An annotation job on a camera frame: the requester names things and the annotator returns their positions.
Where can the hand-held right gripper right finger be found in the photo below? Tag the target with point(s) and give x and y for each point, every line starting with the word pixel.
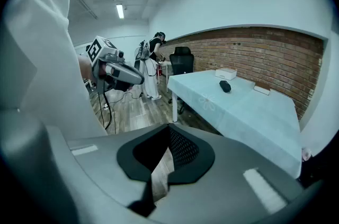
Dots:
pixel 227 186

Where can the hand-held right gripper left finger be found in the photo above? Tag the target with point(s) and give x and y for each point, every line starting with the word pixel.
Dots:
pixel 87 180

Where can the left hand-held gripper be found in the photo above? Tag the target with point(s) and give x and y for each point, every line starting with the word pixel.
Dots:
pixel 96 52

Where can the black glasses case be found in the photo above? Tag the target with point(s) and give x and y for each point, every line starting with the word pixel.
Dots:
pixel 225 87

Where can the person's left forearm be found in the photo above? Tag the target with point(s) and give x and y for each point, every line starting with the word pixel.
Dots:
pixel 85 68

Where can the red fire extinguisher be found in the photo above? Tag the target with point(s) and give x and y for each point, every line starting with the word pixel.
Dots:
pixel 160 70

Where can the small white side table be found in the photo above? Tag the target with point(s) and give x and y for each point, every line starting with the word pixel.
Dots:
pixel 165 65

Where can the black office chair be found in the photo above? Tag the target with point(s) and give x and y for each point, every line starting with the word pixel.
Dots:
pixel 181 62

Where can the short ceiling light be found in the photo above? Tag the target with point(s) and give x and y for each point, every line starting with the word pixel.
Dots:
pixel 120 11

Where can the light blue tablecloth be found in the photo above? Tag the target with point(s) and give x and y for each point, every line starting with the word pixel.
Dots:
pixel 238 114

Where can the person's white clothing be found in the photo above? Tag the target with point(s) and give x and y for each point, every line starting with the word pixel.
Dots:
pixel 39 58

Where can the white rectangular box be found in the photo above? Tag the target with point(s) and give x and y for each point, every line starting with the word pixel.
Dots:
pixel 226 74

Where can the white flat box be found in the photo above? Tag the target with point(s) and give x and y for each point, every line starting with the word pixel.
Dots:
pixel 261 90

